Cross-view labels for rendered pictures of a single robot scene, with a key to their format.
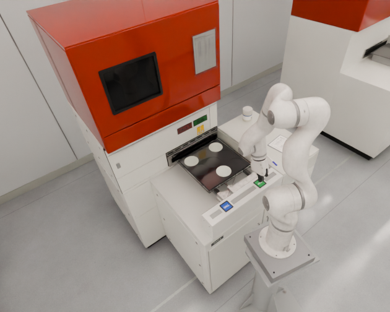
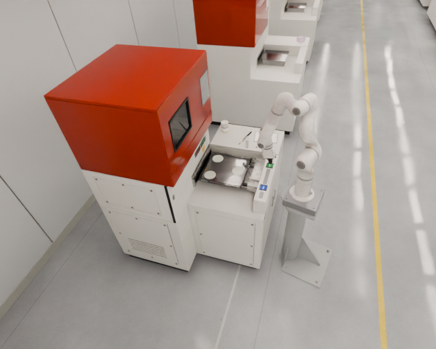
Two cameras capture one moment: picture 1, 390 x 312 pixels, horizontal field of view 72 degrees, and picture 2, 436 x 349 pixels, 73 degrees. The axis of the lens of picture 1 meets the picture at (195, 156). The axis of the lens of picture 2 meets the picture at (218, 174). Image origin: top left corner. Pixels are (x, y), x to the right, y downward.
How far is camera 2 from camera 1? 1.16 m
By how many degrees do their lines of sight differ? 26
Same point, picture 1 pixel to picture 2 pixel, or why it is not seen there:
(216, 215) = (262, 195)
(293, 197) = (313, 154)
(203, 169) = (223, 176)
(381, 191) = not seen: hidden behind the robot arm
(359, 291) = (334, 214)
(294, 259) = (317, 197)
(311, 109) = (312, 100)
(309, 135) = (313, 114)
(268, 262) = (306, 205)
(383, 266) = (336, 193)
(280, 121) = (303, 111)
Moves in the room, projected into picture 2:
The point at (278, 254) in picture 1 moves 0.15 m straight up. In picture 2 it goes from (308, 198) to (311, 184)
